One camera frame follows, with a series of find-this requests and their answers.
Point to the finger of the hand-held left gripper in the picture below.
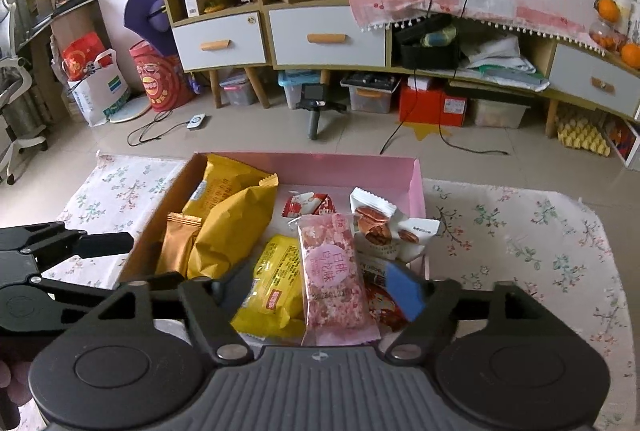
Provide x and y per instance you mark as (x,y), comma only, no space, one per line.
(105,243)
(75,291)

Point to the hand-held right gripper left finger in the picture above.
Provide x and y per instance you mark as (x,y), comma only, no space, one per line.
(245,280)

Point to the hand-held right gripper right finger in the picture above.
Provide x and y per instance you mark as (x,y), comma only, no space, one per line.
(405,291)

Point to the yellow snack packet white label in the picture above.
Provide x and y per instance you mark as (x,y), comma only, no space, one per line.
(275,291)

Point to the white snack packet black print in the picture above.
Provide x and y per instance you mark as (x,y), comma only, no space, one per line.
(372,267)

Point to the large yellow snack packet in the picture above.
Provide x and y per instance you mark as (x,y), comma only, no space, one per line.
(235,231)

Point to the white green snack packet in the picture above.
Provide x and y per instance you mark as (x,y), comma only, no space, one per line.
(417,236)

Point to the golden orange snack packet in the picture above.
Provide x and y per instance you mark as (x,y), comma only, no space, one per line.
(177,246)

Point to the pink snack packet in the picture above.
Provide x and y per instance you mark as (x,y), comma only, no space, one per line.
(332,281)

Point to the white pecan cookie packet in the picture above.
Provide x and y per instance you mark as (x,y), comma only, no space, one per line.
(372,223)

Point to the plain yellow snack packet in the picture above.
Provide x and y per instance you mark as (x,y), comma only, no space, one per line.
(220,183)

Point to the pink cardboard box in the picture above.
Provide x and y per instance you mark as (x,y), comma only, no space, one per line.
(350,166)

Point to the person's left hand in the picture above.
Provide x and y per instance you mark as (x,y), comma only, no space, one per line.
(9,386)

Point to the red snack packet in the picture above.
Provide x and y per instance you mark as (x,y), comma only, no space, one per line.
(385,308)

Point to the red white candy packet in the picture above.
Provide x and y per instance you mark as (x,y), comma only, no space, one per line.
(297,207)
(324,202)

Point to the floral tablecloth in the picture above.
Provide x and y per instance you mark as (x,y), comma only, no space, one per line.
(525,236)

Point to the white round plate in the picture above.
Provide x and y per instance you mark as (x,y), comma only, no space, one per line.
(131,111)

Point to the white shopping bag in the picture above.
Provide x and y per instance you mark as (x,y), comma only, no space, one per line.
(100,91)

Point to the yellow star floor mat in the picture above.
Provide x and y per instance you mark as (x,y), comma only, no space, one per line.
(430,131)

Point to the white office chair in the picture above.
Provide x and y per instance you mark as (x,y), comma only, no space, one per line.
(15,96)

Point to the red printed gift bag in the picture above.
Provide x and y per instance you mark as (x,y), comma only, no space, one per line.
(157,78)

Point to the red plastic bag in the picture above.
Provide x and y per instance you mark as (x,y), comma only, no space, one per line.
(80,56)

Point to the clear storage bin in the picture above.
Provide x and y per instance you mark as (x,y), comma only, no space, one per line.
(240,88)
(500,113)
(370,93)

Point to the blue lid storage bin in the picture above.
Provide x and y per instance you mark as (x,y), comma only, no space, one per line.
(300,86)

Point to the white drawer with sticker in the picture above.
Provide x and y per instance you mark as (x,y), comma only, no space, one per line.
(220,40)

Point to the yellow egg tray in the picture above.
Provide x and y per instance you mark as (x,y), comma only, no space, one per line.
(582,136)

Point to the black storage box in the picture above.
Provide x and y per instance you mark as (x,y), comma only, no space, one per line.
(425,48)

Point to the folded cloths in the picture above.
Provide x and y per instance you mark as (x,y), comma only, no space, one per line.
(500,61)

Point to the small white box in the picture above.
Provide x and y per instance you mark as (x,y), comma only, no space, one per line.
(192,2)

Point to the wide white drawer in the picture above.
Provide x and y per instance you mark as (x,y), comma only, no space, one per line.
(327,36)

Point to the white red printed box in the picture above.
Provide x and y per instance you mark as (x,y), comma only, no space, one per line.
(625,143)

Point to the clear bag of small oranges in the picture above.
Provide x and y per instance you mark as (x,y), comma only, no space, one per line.
(602,36)

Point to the orange fruit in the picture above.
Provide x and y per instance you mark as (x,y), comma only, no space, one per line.
(607,8)
(631,53)

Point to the white floor switch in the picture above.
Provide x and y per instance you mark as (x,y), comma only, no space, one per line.
(196,121)

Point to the camera on small tripod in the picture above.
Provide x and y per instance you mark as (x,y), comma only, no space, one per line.
(315,103)

